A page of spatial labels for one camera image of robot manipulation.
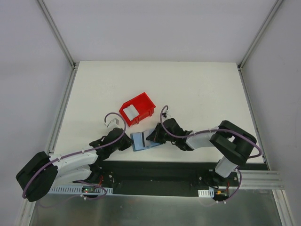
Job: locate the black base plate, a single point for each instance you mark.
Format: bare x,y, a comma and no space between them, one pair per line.
182,179

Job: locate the right white cable duct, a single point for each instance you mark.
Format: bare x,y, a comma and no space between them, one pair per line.
206,193

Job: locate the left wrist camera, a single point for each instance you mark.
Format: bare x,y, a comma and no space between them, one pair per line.
114,123

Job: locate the aluminium front rail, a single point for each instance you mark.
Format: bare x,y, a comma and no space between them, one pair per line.
261,179

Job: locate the red plastic bin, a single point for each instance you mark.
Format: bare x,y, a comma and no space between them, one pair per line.
144,106

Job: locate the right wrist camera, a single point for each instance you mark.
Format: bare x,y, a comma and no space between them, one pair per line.
166,114

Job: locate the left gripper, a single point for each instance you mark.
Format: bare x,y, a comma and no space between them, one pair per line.
125,141

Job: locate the blue leather card holder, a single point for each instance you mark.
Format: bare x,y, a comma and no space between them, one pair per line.
149,144

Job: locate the aluminium frame post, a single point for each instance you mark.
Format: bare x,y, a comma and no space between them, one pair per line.
268,19
56,33

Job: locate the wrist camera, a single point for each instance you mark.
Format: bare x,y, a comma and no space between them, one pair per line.
166,114
114,123

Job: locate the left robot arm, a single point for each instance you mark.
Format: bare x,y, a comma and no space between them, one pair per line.
44,172

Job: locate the left white cable duct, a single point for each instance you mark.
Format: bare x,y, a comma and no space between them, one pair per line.
79,189

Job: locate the white cable duct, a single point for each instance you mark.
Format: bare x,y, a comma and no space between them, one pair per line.
206,193
79,189

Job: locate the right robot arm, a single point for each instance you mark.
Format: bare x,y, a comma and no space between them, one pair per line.
230,140

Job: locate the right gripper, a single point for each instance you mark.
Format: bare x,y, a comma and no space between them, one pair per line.
157,133

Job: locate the left aluminium frame post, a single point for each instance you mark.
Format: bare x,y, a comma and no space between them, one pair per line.
56,33

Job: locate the right aluminium frame post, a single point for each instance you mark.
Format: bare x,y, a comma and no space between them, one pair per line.
268,19

